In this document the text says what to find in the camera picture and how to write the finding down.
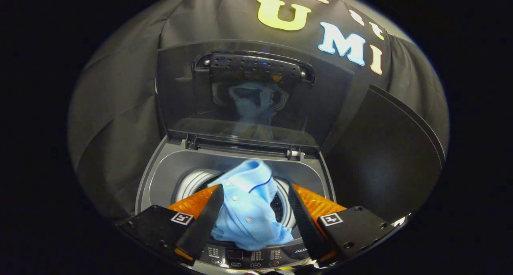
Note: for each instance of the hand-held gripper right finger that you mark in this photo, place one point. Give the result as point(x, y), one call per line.
point(306, 227)

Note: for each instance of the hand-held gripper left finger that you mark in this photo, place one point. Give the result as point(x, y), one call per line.
point(202, 227)

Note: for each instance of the light blue polo shirt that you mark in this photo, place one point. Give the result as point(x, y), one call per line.
point(248, 211)

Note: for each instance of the dark grey washing machine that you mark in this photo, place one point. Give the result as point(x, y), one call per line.
point(164, 174)

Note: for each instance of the dark-topped cabinet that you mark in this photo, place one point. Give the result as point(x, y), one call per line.
point(384, 158)

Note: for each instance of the black backdrop cloth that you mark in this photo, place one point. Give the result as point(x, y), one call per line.
point(120, 106)

